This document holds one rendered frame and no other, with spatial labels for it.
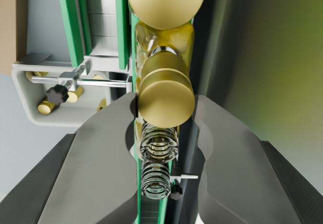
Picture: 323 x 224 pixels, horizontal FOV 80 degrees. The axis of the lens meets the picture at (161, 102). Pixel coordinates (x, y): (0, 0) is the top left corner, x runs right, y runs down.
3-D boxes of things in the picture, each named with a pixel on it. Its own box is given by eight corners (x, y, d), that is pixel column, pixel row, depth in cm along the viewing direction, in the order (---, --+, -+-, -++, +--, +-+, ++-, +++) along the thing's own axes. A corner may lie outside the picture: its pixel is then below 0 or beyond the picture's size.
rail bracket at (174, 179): (191, 156, 55) (200, 202, 44) (167, 155, 55) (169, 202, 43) (193, 146, 53) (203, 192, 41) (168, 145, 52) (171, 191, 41)
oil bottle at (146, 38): (175, 35, 36) (191, 92, 18) (145, 34, 36) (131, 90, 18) (179, 2, 33) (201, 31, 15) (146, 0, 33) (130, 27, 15)
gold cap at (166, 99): (185, 95, 16) (192, 130, 12) (141, 93, 16) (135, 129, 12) (191, 53, 14) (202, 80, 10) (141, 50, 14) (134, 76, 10)
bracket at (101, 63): (132, 63, 46) (128, 75, 40) (92, 60, 46) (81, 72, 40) (131, 48, 44) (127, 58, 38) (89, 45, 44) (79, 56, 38)
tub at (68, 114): (118, 111, 61) (113, 129, 54) (45, 107, 60) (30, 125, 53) (115, 57, 52) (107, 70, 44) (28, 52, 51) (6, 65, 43)
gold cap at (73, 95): (71, 94, 56) (65, 102, 52) (69, 83, 54) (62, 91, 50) (84, 94, 56) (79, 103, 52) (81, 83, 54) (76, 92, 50)
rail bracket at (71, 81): (137, 75, 40) (129, 109, 30) (54, 70, 40) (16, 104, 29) (137, 61, 39) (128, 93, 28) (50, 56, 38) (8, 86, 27)
